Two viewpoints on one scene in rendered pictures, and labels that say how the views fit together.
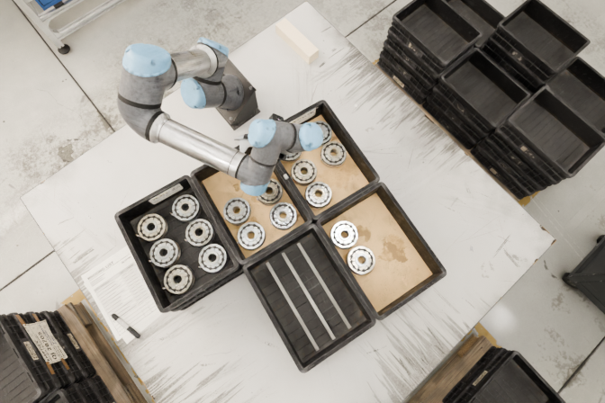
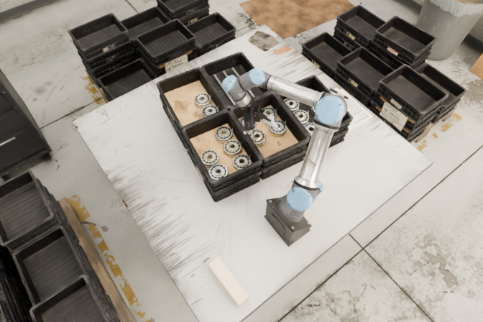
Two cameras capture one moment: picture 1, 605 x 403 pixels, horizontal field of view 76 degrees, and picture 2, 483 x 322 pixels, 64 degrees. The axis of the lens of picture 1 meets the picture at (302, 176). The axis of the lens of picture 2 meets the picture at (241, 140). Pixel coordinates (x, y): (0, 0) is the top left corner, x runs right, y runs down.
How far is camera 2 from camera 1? 171 cm
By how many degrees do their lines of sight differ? 52
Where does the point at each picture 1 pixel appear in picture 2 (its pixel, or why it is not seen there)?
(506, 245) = (105, 119)
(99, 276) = (361, 116)
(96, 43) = not seen: outside the picture
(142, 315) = not seen: hidden behind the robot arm
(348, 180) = (201, 144)
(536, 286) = (72, 155)
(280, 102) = (246, 223)
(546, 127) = (17, 221)
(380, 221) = (185, 120)
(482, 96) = (52, 270)
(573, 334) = (62, 129)
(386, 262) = (187, 100)
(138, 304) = not seen: hidden behind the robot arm
